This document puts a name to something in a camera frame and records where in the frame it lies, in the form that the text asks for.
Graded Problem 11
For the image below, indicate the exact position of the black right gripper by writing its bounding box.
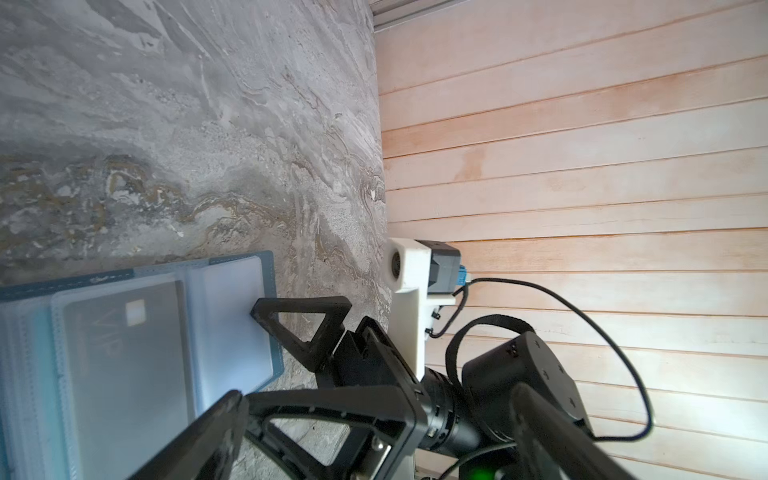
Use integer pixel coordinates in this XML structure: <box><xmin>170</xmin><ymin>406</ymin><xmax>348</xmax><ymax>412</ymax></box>
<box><xmin>245</xmin><ymin>296</ymin><xmax>428</xmax><ymax>479</ymax></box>

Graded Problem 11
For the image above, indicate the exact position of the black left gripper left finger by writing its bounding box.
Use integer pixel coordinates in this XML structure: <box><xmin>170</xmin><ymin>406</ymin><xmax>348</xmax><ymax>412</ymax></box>
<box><xmin>130</xmin><ymin>390</ymin><xmax>248</xmax><ymax>479</ymax></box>

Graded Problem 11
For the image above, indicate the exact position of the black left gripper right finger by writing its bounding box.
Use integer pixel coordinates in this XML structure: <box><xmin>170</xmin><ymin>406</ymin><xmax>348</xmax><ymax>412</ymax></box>
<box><xmin>511</xmin><ymin>384</ymin><xmax>632</xmax><ymax>480</ymax></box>

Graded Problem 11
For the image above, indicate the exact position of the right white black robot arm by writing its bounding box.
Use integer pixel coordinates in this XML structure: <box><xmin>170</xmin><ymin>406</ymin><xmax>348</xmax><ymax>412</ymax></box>
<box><xmin>246</xmin><ymin>297</ymin><xmax>621</xmax><ymax>479</ymax></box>

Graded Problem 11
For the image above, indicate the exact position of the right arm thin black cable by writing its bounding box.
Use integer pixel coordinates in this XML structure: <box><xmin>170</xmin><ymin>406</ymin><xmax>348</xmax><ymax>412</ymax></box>
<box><xmin>428</xmin><ymin>277</ymin><xmax>655</xmax><ymax>480</ymax></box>

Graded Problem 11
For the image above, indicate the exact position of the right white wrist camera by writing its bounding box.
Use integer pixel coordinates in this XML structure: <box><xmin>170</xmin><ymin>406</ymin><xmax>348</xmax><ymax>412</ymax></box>
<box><xmin>384</xmin><ymin>237</ymin><xmax>466</xmax><ymax>379</ymax></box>

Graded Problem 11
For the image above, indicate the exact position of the aluminium frame rail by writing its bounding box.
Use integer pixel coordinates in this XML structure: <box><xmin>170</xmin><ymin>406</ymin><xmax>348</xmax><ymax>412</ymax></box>
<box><xmin>370</xmin><ymin>0</ymin><xmax>464</xmax><ymax>32</ymax></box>

